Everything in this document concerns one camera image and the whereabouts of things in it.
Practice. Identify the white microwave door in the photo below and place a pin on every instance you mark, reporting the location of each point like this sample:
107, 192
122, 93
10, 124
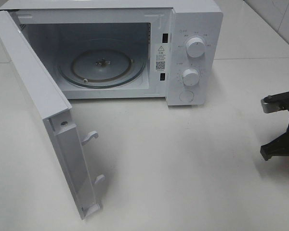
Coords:
52, 108

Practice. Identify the lower white timer knob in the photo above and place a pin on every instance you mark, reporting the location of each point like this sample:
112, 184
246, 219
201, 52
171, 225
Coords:
190, 77

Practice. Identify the glass microwave turntable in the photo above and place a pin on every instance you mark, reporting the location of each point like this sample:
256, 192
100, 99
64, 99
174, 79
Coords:
101, 68

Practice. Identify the white microwave oven body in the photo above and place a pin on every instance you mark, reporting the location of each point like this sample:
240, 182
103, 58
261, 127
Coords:
157, 29

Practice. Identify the upper white power knob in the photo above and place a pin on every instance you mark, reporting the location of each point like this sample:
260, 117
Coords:
195, 47

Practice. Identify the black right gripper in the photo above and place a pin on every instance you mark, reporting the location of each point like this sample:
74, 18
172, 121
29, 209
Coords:
277, 147

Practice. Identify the round door release button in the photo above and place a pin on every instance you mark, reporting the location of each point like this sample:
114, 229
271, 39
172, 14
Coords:
186, 96

